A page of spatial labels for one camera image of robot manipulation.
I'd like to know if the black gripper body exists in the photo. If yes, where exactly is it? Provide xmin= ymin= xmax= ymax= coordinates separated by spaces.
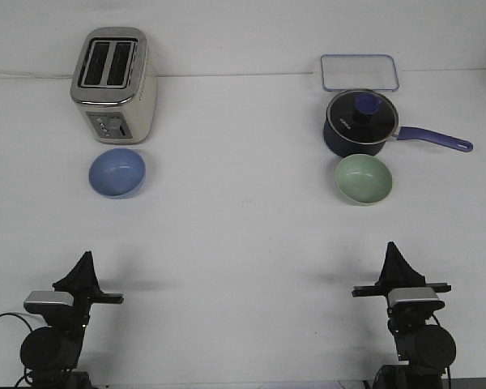
xmin=352 ymin=283 xmax=451 ymax=335
xmin=42 ymin=293 xmax=124 ymax=336

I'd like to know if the blue bowl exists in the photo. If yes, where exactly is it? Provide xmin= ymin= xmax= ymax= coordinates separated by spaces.
xmin=88 ymin=147 xmax=146 ymax=199

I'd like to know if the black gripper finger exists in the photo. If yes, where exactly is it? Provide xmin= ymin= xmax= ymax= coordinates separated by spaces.
xmin=378 ymin=242 xmax=397 ymax=287
xmin=53 ymin=250 xmax=93 ymax=294
xmin=91 ymin=256 xmax=104 ymax=294
xmin=393 ymin=245 xmax=425 ymax=287

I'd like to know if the dark blue saucepan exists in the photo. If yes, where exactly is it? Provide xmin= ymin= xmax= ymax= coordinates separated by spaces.
xmin=322 ymin=121 xmax=474 ymax=157

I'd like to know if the clear container lid blue rim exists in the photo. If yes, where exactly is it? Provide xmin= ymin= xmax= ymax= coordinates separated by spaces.
xmin=320 ymin=53 xmax=399 ymax=92

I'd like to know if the white toaster power cord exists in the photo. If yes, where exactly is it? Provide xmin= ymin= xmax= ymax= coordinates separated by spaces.
xmin=0 ymin=68 xmax=76 ymax=80

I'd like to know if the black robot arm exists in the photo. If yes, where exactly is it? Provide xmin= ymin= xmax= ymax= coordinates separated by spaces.
xmin=19 ymin=250 xmax=124 ymax=388
xmin=352 ymin=242 xmax=457 ymax=388

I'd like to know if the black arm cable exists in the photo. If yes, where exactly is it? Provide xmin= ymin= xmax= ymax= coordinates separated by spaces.
xmin=0 ymin=312 xmax=34 ymax=334
xmin=431 ymin=314 xmax=455 ymax=389

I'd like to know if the silver two-slot toaster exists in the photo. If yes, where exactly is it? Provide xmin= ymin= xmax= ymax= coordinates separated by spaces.
xmin=70 ymin=27 xmax=157 ymax=144

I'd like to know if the glass pot lid blue knob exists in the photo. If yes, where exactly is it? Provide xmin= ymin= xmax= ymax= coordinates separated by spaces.
xmin=327 ymin=89 xmax=399 ymax=144

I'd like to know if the green bowl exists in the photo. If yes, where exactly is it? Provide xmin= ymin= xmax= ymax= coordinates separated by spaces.
xmin=335 ymin=154 xmax=394 ymax=206

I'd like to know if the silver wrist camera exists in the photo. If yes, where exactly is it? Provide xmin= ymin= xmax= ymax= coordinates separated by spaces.
xmin=23 ymin=291 xmax=75 ymax=314
xmin=387 ymin=287 xmax=445 ymax=310

